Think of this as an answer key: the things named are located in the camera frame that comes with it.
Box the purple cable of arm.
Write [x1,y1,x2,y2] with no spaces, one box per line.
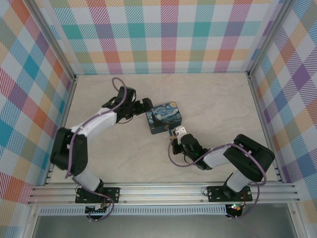
[168,135,267,219]
[64,77,136,222]

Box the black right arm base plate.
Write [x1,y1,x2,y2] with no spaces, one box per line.
[206,185,254,203]

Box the slotted white cable duct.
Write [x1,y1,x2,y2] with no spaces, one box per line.
[39,204,228,216]

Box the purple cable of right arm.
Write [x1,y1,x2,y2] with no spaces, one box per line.
[168,135,267,219]

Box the aluminium mounting rail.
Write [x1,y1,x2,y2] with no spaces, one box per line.
[26,182,301,206]

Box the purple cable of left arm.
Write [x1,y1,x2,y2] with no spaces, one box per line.
[64,77,136,222]

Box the aluminium frame post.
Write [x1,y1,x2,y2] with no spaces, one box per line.
[246,0,298,77]
[29,0,79,79]

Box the aluminium side rail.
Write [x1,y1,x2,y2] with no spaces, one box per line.
[246,71,284,184]
[44,74,79,185]

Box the starry night painted box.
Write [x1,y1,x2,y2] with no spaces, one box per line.
[145,101,184,135]

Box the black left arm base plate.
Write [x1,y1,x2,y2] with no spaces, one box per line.
[75,186,121,204]

